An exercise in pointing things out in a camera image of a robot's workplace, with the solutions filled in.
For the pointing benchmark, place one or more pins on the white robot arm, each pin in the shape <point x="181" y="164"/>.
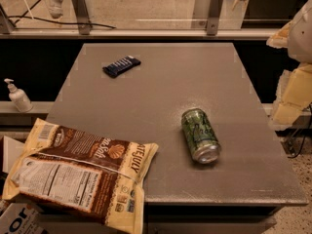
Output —
<point x="299" y="42"/>

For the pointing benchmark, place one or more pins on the right metal bracket post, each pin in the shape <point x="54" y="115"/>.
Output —
<point x="213" y="16"/>

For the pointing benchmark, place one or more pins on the left metal bracket post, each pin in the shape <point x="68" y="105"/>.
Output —
<point x="82" y="16"/>

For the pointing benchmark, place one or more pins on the dark blue snack bar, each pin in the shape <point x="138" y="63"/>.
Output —
<point x="120" y="66"/>

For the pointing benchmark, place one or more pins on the white cardboard box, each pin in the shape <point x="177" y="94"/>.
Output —
<point x="20" y="219"/>

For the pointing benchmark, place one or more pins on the brown yellow chip bag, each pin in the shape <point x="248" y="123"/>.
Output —
<point x="97" y="177"/>

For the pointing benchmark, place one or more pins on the white pump bottle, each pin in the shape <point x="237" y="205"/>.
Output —
<point x="18" y="97"/>

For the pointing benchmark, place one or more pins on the green soda can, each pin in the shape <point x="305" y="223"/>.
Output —
<point x="202" y="142"/>

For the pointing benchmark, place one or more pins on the metal bracket post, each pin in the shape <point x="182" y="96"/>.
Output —
<point x="82" y="16"/>
<point x="213" y="16"/>

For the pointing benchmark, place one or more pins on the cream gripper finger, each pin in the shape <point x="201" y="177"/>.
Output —
<point x="293" y="95"/>
<point x="280" y="38"/>

